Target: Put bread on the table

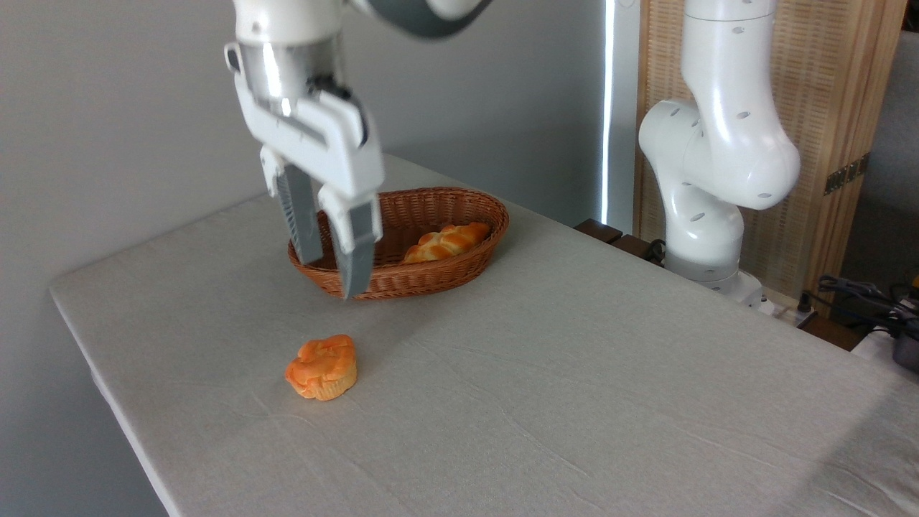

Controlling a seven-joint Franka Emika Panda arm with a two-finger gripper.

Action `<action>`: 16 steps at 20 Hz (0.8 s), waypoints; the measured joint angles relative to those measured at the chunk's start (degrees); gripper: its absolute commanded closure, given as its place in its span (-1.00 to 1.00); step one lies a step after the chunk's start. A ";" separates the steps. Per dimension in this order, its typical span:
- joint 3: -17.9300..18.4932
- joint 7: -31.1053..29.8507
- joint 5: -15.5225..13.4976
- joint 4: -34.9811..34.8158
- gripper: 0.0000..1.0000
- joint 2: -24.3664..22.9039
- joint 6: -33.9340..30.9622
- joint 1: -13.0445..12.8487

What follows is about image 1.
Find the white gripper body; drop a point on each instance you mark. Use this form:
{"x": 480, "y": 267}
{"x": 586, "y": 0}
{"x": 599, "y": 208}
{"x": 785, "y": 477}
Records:
{"x": 337, "y": 151}

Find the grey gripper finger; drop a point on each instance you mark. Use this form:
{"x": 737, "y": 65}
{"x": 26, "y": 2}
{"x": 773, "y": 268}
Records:
{"x": 301, "y": 215}
{"x": 355, "y": 244}

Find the orange muffin bread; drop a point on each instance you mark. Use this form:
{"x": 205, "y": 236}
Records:
{"x": 323, "y": 366}

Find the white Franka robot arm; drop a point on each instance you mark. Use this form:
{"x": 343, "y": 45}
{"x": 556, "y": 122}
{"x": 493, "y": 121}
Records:
{"x": 725, "y": 143}

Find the braided golden bread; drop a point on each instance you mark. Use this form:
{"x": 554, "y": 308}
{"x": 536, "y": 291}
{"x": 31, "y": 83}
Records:
{"x": 445, "y": 243}

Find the brown wicker basket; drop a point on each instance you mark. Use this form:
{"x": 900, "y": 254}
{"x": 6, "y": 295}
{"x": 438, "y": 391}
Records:
{"x": 431, "y": 283}

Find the grey tablecloth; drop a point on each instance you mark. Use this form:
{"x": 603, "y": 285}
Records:
{"x": 502, "y": 416}

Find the wooden folding screen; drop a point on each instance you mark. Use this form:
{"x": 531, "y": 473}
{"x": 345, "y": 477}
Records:
{"x": 826, "y": 72}

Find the dark metal screen hinge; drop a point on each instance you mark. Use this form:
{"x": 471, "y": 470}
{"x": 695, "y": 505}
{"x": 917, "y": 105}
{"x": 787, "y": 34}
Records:
{"x": 846, "y": 174}

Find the dark grey device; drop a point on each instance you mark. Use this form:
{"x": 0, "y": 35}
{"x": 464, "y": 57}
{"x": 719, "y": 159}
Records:
{"x": 908, "y": 353}

